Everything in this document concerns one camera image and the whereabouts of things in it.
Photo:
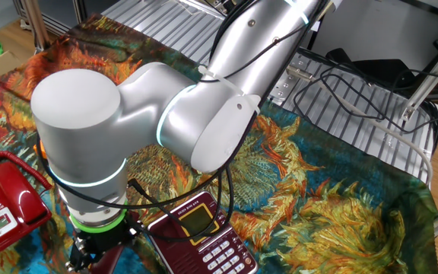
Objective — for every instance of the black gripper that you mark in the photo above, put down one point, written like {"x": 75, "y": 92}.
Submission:
{"x": 105, "y": 239}

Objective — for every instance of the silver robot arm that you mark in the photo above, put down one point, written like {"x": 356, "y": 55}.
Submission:
{"x": 78, "y": 125}

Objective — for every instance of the maroon telephone base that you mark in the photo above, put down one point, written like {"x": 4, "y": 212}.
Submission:
{"x": 177, "y": 255}

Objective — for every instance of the red telephone handset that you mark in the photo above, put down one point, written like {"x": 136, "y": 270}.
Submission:
{"x": 17, "y": 194}

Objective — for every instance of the sunflower painting tablecloth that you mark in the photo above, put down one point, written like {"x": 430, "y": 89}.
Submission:
{"x": 280, "y": 171}

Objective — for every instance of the silver base mounting plate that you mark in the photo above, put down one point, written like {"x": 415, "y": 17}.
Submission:
{"x": 287, "y": 89}

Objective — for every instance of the black office chair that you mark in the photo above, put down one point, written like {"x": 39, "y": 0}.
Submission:
{"x": 375, "y": 70}

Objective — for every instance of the slanted aluminium profile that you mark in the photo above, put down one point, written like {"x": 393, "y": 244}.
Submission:
{"x": 432, "y": 72}

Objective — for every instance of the thick aluminium frame post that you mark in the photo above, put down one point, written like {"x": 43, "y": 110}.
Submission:
{"x": 36, "y": 26}

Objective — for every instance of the aluminium frame rail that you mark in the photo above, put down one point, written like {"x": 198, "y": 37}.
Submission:
{"x": 65, "y": 17}

